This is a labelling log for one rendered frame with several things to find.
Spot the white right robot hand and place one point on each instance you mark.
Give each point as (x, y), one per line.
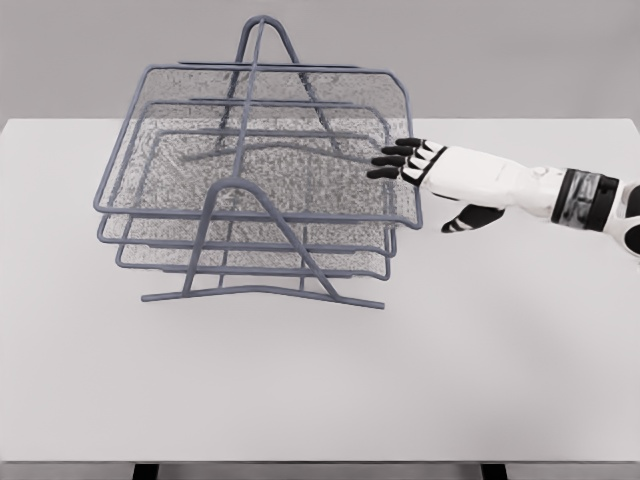
(460, 172)

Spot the large grey mesh tray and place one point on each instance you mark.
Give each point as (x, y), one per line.
(325, 192)

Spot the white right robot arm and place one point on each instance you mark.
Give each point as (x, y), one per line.
(537, 187)

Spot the medium grey mesh tray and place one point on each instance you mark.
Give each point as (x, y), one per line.
(150, 234)

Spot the small grey mesh tray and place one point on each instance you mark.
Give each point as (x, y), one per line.
(150, 260)

